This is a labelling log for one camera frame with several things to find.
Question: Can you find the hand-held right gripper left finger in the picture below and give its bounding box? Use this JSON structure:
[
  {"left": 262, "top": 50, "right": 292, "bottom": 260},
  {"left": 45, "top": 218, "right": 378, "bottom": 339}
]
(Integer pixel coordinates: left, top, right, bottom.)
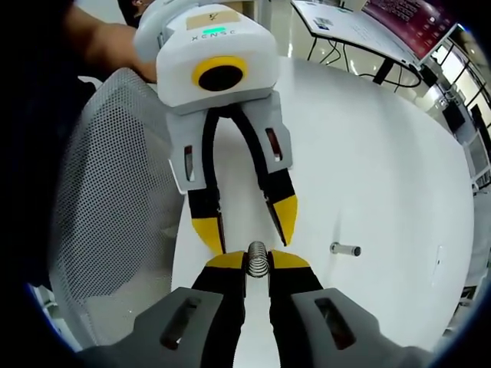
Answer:
[{"left": 83, "top": 251, "right": 246, "bottom": 368}]

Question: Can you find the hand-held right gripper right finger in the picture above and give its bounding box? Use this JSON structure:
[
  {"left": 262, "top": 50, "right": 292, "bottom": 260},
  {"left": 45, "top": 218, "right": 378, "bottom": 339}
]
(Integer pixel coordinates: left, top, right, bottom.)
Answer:
[{"left": 267, "top": 248, "right": 430, "bottom": 368}]

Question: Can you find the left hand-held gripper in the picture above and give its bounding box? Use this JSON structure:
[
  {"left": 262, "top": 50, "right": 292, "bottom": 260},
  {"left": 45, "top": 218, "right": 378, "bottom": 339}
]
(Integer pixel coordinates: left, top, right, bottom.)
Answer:
[{"left": 133, "top": 0, "right": 299, "bottom": 257}]

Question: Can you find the small metal coil spring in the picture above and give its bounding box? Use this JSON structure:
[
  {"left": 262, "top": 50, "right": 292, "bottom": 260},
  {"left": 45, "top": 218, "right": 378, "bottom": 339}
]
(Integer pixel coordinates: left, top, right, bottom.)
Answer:
[{"left": 247, "top": 240, "right": 269, "bottom": 278}]

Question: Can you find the short metal pin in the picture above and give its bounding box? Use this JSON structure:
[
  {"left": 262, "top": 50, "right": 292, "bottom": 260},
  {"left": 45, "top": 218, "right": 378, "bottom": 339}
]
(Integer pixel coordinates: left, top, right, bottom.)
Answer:
[{"left": 329, "top": 241, "right": 362, "bottom": 258}]

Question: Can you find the person's left forearm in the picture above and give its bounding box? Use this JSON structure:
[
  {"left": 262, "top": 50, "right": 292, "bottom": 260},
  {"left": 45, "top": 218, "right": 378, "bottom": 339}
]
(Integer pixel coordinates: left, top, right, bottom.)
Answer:
[{"left": 63, "top": 5, "right": 154, "bottom": 77}]

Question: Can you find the white mesh office chair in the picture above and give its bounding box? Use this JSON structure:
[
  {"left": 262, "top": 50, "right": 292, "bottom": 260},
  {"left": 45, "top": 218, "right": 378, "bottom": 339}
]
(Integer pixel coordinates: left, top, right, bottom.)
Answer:
[{"left": 36, "top": 67, "right": 185, "bottom": 346}]

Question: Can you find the white office desk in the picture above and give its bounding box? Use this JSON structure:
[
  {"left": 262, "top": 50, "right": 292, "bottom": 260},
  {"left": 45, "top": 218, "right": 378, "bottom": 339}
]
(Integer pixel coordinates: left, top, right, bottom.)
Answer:
[{"left": 290, "top": 0, "right": 423, "bottom": 87}]

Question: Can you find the computer monitor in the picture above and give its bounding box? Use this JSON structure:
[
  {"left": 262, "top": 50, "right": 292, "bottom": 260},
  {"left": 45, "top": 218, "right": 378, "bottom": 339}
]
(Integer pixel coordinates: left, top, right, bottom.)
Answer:
[{"left": 362, "top": 0, "right": 461, "bottom": 62}]

